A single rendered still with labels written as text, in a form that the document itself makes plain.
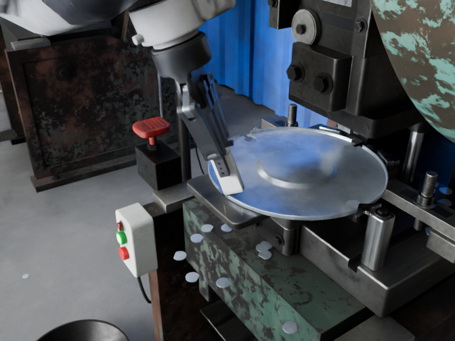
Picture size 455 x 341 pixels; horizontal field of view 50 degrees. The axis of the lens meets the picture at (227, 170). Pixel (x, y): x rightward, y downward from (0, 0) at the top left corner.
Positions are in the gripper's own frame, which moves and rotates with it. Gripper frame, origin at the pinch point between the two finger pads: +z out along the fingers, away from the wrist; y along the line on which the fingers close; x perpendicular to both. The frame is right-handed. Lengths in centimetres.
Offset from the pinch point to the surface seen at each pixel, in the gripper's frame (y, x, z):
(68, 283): -54, -87, 57
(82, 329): -31, -70, 57
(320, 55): -8.9, 16.5, -10.5
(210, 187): -1.5, -4.0, 2.8
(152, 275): -15.1, -29.5, 28.6
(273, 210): 3.3, 5.6, 5.9
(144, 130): -23.3, -21.1, -0.9
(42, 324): -35, -87, 57
